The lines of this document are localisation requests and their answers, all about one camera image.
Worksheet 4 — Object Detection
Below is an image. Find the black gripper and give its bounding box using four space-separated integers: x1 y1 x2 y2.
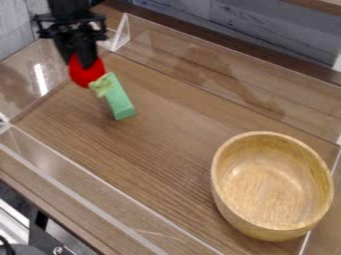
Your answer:
33 11 107 69

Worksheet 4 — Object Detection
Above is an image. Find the red plush strawberry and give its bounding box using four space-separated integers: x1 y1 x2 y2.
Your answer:
68 54 114 98

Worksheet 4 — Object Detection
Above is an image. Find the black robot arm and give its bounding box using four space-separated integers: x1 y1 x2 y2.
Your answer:
33 0 108 69

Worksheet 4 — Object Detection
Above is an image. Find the green rectangular block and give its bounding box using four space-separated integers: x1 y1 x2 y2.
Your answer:
104 73 136 121

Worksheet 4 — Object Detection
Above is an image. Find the black table clamp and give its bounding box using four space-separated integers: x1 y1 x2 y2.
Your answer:
28 211 76 255

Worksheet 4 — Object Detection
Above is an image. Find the wooden bowl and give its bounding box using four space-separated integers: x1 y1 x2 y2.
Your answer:
210 131 334 242

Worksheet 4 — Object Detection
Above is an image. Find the clear acrylic corner bracket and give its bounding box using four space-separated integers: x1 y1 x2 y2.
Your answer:
97 13 131 52

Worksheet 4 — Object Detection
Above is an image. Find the black cable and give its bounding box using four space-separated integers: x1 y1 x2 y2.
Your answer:
0 234 17 255

